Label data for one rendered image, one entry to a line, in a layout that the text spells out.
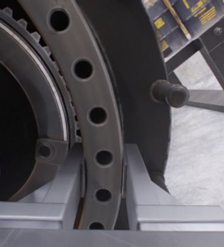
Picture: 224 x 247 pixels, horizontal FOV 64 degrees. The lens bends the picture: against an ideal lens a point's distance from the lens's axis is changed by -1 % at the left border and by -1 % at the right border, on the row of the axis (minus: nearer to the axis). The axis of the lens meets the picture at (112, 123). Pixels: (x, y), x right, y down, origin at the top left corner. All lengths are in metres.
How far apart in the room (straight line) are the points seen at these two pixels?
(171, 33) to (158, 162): 3.08
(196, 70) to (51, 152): 2.60
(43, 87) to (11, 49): 0.05
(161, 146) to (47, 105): 0.13
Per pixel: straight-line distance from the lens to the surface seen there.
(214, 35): 1.35
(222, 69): 1.37
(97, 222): 0.17
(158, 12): 3.26
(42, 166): 0.24
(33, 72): 0.22
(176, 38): 3.26
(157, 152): 0.20
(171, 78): 2.37
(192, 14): 3.20
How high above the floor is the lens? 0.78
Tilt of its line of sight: 12 degrees down
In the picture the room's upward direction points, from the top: 39 degrees counter-clockwise
